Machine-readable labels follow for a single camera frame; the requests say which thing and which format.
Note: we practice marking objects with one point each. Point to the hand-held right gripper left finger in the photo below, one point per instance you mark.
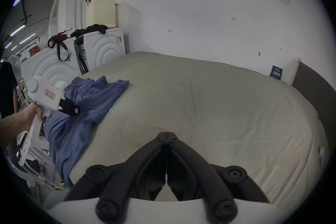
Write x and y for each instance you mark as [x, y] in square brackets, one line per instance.
[119, 178]

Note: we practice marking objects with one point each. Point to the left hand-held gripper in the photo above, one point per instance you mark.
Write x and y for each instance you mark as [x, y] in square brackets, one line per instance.
[49, 93]

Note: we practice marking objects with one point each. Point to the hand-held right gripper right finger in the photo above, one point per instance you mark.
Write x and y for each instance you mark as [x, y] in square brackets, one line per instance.
[210, 178]

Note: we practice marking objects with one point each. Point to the blue shirt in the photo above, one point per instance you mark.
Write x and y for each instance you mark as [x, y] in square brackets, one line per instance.
[70, 123]

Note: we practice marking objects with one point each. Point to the person's left hand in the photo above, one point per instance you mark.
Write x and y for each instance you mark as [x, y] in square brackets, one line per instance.
[28, 119]

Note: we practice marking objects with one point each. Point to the white washing machine with bag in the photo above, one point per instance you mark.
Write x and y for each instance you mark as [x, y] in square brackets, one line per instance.
[49, 65]

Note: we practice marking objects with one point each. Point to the white standing fan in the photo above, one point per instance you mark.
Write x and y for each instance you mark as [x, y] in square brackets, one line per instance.
[17, 69]

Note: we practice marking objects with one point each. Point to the person's body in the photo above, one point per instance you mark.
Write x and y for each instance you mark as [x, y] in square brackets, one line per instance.
[6, 89]

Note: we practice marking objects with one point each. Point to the bed with beige sheet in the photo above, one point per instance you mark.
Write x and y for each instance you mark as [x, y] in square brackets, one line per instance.
[210, 112]

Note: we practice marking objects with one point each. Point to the white washing machine with basket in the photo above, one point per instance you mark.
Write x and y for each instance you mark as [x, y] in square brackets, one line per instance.
[105, 47]

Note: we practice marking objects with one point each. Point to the dark blue card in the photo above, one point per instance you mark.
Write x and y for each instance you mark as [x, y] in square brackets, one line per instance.
[276, 72]

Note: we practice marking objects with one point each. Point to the dark brown padded headboard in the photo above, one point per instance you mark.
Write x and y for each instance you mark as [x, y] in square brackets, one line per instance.
[319, 91]

